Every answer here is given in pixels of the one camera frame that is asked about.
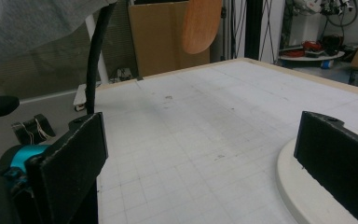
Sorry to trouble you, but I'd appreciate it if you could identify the red cable bundle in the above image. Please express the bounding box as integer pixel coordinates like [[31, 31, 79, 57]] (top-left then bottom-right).
[[301, 39, 324, 53]]

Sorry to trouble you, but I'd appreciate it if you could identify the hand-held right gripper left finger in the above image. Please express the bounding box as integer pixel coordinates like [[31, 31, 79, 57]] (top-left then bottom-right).
[[26, 112, 109, 224]]

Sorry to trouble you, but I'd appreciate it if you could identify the black device with wires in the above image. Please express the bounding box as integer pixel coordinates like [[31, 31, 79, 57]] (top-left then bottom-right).
[[11, 113, 57, 147]]

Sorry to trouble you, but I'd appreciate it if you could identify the white round table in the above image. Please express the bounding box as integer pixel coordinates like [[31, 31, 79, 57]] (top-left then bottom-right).
[[278, 50, 347, 63]]

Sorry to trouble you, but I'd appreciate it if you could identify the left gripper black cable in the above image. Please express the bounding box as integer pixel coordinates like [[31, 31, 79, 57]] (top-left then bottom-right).
[[85, 0, 118, 116]]

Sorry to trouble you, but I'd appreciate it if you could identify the white utensil rack stand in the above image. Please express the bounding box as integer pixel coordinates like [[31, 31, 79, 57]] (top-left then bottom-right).
[[275, 136, 358, 224]]

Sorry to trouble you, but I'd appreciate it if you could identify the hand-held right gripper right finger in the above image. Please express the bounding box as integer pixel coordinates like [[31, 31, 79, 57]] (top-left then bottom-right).
[[293, 110, 358, 224]]

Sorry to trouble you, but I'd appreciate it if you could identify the white pedestal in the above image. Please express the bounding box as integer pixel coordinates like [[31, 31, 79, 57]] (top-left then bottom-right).
[[288, 0, 325, 43]]

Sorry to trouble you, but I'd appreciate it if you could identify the small blue container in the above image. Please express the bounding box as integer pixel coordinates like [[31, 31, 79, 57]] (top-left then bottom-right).
[[321, 59, 336, 70]]

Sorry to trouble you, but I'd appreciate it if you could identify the white grid mat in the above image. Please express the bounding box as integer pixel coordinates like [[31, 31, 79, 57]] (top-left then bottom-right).
[[94, 60, 358, 224]]

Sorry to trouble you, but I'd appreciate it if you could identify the large cardboard sheet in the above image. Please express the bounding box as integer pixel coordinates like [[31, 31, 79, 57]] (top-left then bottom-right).
[[128, 0, 212, 78]]

